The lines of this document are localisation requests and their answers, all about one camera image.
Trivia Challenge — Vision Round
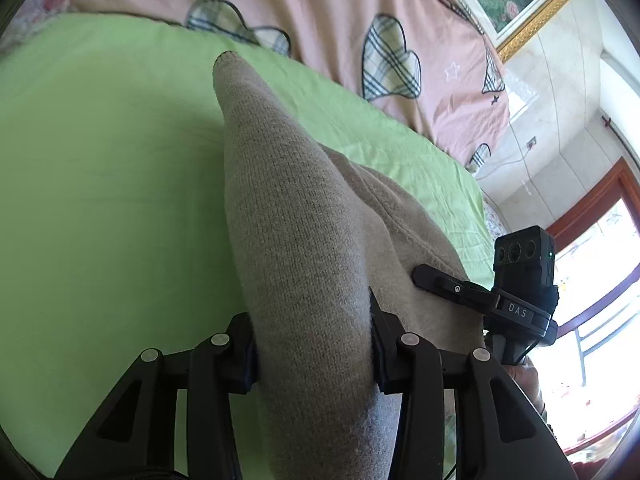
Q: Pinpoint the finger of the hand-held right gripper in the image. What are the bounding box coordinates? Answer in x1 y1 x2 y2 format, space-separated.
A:
412 264 501 311

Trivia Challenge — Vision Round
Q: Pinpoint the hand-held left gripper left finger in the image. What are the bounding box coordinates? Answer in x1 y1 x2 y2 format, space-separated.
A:
54 312 258 480

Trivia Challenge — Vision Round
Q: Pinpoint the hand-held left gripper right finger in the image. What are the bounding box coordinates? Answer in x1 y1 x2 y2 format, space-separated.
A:
367 286 581 480

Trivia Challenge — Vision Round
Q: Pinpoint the beige knit sweater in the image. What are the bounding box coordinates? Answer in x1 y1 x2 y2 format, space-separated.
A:
212 51 488 480

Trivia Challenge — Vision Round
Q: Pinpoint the person's right hand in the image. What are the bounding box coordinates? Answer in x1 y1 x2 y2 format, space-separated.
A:
502 360 551 426

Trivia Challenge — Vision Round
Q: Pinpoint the floral mattress cover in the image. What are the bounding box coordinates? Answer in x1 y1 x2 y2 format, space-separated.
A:
480 192 508 253

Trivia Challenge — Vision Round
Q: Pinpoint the metal window railing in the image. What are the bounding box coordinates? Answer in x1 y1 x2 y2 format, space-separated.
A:
575 320 601 388

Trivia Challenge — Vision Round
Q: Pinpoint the green bed sheet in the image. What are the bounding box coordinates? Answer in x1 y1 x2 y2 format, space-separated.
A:
0 12 496 480

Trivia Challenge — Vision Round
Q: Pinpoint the pink heart print quilt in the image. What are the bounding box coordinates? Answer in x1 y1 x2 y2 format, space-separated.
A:
60 0 511 173

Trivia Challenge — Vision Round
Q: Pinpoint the floral ruffled pillow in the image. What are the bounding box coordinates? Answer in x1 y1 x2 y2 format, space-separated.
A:
0 0 81 56

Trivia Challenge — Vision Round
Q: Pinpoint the wooden window frame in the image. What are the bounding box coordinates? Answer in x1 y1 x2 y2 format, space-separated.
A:
547 155 640 463

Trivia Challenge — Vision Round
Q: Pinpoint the white cable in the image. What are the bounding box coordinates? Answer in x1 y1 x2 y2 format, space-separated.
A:
475 152 531 181

